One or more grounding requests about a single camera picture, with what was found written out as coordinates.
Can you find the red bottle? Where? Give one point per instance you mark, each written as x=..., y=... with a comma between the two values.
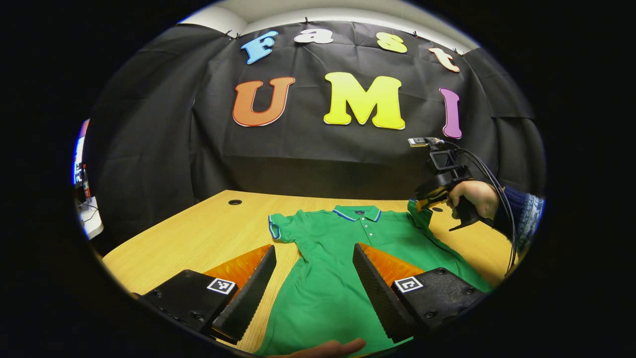
x=86, y=186

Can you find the white side table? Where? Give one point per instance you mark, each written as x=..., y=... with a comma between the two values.
x=92, y=221

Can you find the green T-shirt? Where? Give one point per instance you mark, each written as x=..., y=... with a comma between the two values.
x=323, y=288

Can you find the black backdrop cloth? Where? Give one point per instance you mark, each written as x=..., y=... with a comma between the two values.
x=308, y=159

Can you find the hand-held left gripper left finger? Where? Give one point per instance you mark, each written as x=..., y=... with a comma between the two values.
x=248, y=293

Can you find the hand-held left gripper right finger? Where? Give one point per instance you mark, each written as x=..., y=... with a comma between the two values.
x=380, y=293

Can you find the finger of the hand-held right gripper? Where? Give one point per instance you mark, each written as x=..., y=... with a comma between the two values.
x=431, y=200

